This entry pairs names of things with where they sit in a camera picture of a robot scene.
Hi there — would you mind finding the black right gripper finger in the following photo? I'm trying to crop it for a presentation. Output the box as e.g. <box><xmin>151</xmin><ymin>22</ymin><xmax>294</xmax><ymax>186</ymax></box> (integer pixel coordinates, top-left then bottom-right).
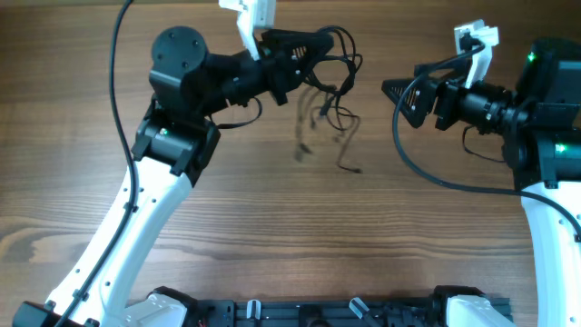
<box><xmin>414</xmin><ymin>59</ymin><xmax>470</xmax><ymax>84</ymax></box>
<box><xmin>381</xmin><ymin>79</ymin><xmax>438</xmax><ymax>128</ymax></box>

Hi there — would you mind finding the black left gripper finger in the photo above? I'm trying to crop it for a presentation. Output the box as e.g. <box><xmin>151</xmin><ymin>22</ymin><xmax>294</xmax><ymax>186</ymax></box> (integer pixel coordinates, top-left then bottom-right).
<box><xmin>290</xmin><ymin>40</ymin><xmax>334</xmax><ymax>84</ymax></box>
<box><xmin>261</xmin><ymin>29</ymin><xmax>334</xmax><ymax>52</ymax></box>

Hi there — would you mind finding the black cable bundle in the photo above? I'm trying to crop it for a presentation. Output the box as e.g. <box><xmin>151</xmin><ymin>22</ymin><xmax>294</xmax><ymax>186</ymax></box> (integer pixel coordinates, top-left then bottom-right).
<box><xmin>294</xmin><ymin>25</ymin><xmax>364</xmax><ymax>174</ymax></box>

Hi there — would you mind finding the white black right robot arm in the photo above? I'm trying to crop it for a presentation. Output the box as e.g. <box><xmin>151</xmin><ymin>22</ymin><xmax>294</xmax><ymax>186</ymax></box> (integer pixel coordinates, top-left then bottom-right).
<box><xmin>381</xmin><ymin>35</ymin><xmax>580</xmax><ymax>326</ymax></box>

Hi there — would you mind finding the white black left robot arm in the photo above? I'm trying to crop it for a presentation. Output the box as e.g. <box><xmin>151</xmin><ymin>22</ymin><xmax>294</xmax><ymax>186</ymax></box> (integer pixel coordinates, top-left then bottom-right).
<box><xmin>13</xmin><ymin>26</ymin><xmax>334</xmax><ymax>326</ymax></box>

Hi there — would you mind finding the black right camera cable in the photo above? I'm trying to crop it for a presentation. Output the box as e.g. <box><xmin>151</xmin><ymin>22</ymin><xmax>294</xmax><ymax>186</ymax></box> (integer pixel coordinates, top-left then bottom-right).
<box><xmin>391</xmin><ymin>38</ymin><xmax>581</xmax><ymax>242</ymax></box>

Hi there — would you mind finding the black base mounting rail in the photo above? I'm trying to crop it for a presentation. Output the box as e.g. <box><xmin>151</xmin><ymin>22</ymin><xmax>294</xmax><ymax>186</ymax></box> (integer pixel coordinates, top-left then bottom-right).
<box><xmin>126</xmin><ymin>284</ymin><xmax>514</xmax><ymax>327</ymax></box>

